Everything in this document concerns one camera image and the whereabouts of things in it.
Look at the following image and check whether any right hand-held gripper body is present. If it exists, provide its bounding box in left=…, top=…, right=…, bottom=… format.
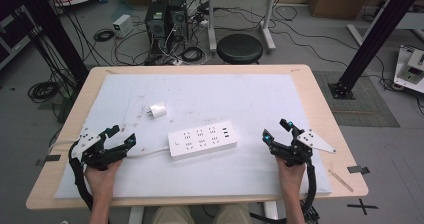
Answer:
left=271, top=128, right=337, bottom=167

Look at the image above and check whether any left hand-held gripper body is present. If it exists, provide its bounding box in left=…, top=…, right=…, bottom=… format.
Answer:
left=70, top=127, right=129, bottom=172

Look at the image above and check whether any white charger plug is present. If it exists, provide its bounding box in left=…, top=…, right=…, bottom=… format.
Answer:
left=146, top=101, right=168, bottom=120

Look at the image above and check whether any white power strip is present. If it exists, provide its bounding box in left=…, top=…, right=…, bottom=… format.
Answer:
left=167, top=120, right=239, bottom=161

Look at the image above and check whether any person's right hand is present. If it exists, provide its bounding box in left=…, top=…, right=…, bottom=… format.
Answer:
left=275, top=156, right=307, bottom=197

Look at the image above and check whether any person's left hand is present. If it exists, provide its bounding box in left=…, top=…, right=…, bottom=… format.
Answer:
left=84, top=159, right=124, bottom=201

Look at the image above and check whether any wooden table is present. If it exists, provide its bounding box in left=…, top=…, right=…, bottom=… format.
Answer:
left=25, top=63, right=370, bottom=211

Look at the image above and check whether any black tape piece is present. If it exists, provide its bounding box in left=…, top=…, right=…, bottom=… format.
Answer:
left=346, top=165, right=371, bottom=176
left=35, top=154, right=62, bottom=167

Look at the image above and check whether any white foam mat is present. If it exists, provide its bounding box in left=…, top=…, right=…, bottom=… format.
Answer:
left=54, top=73, right=333, bottom=199

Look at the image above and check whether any white table leg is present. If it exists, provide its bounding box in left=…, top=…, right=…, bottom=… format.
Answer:
left=263, top=201, right=279, bottom=222
left=128, top=206, right=146, bottom=224

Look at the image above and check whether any grey floor mat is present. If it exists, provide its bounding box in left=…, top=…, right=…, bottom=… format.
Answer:
left=313, top=70, right=401, bottom=129

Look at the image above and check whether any person's right leg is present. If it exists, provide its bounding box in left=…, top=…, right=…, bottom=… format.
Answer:
left=213, top=203, right=254, bottom=224

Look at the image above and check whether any person's leg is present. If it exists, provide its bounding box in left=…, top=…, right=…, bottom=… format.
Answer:
left=213, top=203, right=254, bottom=224
left=151, top=205, right=196, bottom=224

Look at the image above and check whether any person's left leg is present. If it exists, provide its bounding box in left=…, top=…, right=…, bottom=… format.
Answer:
left=151, top=205, right=196, bottom=224

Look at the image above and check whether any black tape cross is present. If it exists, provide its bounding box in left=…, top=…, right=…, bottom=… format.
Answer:
left=346, top=198, right=379, bottom=216

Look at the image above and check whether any black round stool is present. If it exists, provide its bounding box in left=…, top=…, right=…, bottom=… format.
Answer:
left=216, top=33, right=264, bottom=65

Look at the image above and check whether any white power supply box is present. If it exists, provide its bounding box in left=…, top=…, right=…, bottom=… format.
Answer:
left=112, top=13, right=134, bottom=39

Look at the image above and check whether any black computer tower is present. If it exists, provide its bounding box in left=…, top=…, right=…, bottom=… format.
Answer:
left=168, top=0, right=190, bottom=44
left=144, top=0, right=170, bottom=54

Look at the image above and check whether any white device board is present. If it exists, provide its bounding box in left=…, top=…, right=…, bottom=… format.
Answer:
left=393, top=44, right=424, bottom=95

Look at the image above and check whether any white power strip cord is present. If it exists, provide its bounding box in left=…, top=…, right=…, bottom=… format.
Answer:
left=49, top=139, right=171, bottom=159

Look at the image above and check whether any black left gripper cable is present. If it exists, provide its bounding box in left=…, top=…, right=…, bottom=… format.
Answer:
left=67, top=140, right=95, bottom=212

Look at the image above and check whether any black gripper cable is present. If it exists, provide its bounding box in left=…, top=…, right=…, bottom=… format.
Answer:
left=67, top=140, right=95, bottom=212
left=249, top=160, right=321, bottom=224

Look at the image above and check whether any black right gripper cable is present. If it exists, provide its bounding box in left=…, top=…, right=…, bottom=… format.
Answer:
left=249, top=160, right=321, bottom=224

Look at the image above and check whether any coiled black cable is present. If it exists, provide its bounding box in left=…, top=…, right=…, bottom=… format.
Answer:
left=93, top=28, right=116, bottom=43
left=27, top=81, right=61, bottom=104
left=180, top=46, right=205, bottom=64

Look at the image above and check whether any black metal post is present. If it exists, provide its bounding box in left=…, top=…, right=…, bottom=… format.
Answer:
left=31, top=0, right=90, bottom=85
left=328, top=0, right=424, bottom=100

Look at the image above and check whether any grey metal frame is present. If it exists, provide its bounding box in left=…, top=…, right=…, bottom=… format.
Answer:
left=0, top=5, right=42, bottom=70

